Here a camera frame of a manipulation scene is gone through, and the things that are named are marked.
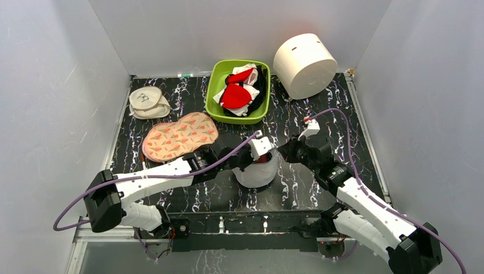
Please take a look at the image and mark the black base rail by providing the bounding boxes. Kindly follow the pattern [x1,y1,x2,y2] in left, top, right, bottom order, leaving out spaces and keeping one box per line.
[169,210,333,252]

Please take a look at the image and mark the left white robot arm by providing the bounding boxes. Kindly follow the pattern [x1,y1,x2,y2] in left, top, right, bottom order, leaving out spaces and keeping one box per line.
[83,144,263,237]

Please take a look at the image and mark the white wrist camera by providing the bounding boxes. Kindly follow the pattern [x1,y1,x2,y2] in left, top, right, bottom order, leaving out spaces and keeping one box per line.
[297,118,320,140]
[248,136,274,161]

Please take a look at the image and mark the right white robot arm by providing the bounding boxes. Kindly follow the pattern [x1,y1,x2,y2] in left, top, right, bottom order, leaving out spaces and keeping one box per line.
[277,135,442,273]

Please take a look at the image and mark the white blue-trimmed mesh laundry bag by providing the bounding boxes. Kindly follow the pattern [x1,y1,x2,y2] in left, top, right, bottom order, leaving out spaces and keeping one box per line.
[232,149,280,188]

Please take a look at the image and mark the cream cylindrical drum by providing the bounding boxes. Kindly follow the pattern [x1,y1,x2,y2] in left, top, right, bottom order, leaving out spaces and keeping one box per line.
[273,33,338,100]

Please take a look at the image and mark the green plastic basin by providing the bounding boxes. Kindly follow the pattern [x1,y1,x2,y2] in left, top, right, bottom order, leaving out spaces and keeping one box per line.
[205,59,271,124]

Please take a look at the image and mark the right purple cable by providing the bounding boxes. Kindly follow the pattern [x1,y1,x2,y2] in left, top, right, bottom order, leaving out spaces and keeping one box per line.
[304,108,467,274]

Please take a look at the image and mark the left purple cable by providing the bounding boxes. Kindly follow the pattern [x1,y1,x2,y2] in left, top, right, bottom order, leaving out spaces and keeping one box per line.
[53,131,264,232]

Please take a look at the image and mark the red bra in basin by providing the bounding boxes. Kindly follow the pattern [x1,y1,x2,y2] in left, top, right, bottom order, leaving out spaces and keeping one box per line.
[219,68,254,109]

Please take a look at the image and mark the purple cable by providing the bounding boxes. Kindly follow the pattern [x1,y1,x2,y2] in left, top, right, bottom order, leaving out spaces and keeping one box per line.
[53,131,264,232]
[304,108,467,274]

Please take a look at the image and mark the dark red bra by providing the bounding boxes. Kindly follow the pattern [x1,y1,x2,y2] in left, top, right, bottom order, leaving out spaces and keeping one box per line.
[255,154,272,164]

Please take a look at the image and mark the cream mesh laundry bag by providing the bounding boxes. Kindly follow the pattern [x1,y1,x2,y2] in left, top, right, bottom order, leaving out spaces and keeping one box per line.
[128,86,171,119]

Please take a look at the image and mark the black garment in basin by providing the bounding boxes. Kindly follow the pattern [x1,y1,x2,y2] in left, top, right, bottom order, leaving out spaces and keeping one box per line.
[223,63,267,117]

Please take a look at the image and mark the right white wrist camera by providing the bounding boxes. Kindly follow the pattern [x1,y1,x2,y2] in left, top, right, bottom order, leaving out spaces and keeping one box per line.
[297,118,320,140]

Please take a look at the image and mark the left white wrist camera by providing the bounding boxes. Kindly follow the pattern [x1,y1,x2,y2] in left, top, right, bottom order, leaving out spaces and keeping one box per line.
[248,136,274,161]

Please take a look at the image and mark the pink floral laundry bag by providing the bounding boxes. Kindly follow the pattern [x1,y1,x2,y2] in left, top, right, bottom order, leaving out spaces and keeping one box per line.
[142,112,219,163]

